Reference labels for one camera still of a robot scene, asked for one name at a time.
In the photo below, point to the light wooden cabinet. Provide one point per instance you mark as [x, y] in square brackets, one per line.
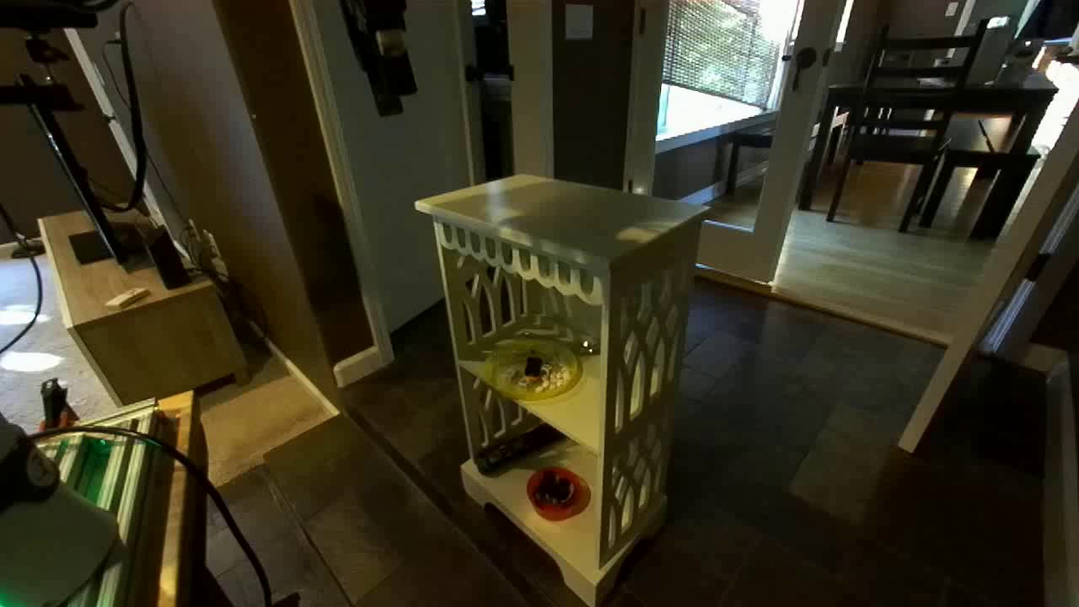
[147, 324]

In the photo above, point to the black remote control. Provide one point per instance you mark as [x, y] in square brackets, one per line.
[510, 450]

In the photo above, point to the white light switch plate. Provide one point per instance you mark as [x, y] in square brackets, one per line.
[578, 22]

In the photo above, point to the small black block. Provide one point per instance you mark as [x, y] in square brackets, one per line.
[553, 487]

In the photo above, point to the white glass door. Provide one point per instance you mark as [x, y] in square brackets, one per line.
[788, 148]

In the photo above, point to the white lattice shelf unit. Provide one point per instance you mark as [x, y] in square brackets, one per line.
[562, 220]

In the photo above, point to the small red plate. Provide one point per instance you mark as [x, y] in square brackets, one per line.
[571, 505]

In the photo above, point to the dark wooden chair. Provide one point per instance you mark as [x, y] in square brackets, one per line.
[957, 100]
[899, 123]

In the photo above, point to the small black orange toy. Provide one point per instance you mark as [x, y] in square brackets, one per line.
[533, 370]

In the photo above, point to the black round door knob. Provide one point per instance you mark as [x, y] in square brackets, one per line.
[802, 59]

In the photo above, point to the black camera stand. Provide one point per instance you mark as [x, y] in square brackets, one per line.
[68, 148]

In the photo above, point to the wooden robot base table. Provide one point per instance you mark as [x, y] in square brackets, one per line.
[174, 494]

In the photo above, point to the translucent yellow plate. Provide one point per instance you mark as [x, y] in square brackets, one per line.
[558, 378]

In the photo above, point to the white bench table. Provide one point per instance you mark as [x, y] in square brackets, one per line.
[702, 118]

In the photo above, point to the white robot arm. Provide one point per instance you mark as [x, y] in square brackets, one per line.
[45, 542]

